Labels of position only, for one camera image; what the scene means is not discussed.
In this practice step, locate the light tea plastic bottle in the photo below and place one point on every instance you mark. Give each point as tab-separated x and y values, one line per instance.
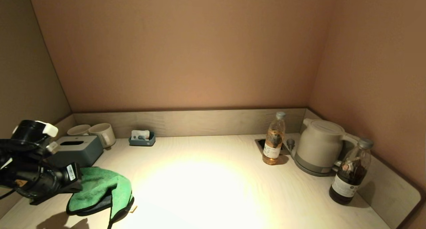
273	142

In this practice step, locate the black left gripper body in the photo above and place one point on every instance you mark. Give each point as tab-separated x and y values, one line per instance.
56	179

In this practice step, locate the green microfibre cloth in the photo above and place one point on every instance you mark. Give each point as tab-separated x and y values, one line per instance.
96	189

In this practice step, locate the small blue sachet tray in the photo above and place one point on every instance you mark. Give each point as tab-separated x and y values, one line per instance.
142	141

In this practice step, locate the black wrist camera white cap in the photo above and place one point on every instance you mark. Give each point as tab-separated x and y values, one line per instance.
31	130

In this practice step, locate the grey kettle base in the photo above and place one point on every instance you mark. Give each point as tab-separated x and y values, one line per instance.
313	170

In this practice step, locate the black recessed table socket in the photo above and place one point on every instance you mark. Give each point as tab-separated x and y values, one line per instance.
260	143

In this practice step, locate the dark tea plastic bottle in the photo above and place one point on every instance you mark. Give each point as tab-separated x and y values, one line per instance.
349	179

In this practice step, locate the grey-blue tissue box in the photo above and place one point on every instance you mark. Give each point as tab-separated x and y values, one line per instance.
78	150

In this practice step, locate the cream ceramic mug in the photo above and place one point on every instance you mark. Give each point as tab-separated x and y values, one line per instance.
104	133
79	129

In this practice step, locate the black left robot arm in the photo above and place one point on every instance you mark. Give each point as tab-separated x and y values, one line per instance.
16	172

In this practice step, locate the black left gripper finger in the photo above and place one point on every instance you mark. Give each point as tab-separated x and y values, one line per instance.
50	197

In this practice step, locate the white electric kettle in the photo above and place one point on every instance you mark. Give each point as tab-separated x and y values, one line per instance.
319	142

